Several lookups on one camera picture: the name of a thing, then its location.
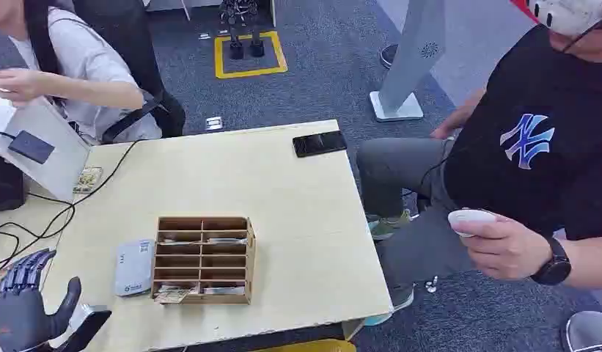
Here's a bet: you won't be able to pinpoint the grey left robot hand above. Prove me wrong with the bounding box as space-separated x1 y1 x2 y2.
0 247 83 352

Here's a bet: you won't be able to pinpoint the wooden card sorting box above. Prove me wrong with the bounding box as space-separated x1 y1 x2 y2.
151 216 257 306

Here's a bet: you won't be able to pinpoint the white handheld controller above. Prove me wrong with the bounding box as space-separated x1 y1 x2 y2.
447 208 499 238

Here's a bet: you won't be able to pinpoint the grey flat card reader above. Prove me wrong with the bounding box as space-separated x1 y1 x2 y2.
114 238 157 298

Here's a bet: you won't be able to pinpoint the black case on desk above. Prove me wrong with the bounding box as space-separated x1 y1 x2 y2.
0 156 26 216

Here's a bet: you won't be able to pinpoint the gold card pack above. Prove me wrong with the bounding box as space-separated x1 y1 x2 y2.
73 166 104 194

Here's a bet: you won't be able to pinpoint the white monitor back panel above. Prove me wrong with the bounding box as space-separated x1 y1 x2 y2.
0 95 91 202

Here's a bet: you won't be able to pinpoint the printed card in box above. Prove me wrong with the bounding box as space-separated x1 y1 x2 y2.
155 286 197 306

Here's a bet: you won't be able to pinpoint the small black hub box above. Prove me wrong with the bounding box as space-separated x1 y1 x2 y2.
8 130 56 165

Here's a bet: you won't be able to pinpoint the seated person at desk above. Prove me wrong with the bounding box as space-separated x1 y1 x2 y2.
0 0 163 146

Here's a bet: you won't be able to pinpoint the black office chair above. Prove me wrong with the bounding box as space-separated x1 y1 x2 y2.
72 0 186 144

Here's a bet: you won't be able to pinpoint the yellow object under desk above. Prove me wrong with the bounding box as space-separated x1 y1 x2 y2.
252 339 357 352

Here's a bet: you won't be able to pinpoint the yellow floor tape square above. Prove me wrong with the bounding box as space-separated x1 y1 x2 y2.
213 30 289 80

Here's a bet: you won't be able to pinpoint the black robot legs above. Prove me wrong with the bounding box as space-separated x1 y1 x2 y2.
219 0 266 61

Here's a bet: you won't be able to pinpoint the black smartphone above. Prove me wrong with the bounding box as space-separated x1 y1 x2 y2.
292 130 348 158

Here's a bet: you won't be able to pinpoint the green shoe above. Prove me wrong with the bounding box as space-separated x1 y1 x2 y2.
367 208 414 241

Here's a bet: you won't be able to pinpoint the teal soled shoe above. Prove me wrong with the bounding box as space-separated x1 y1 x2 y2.
364 286 416 327

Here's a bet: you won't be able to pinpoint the black shoe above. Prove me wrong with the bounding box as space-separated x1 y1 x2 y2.
379 43 400 70

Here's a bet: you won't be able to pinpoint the grey kiosk stand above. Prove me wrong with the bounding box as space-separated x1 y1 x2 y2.
369 0 447 122

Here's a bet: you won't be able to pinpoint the person wearing headset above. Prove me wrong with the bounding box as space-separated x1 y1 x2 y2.
356 0 602 327

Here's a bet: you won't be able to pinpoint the black wristwatch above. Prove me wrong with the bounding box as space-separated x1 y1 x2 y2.
530 236 572 287

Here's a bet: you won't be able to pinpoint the grey rounded object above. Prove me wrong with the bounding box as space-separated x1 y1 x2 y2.
562 310 602 352

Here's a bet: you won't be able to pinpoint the white VR headset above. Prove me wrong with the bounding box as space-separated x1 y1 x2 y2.
526 0 602 39

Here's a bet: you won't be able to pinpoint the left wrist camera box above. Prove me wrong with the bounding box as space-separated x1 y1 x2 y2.
48 304 113 352

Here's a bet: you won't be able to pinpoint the long black cable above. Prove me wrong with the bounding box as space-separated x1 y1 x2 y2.
0 139 144 276

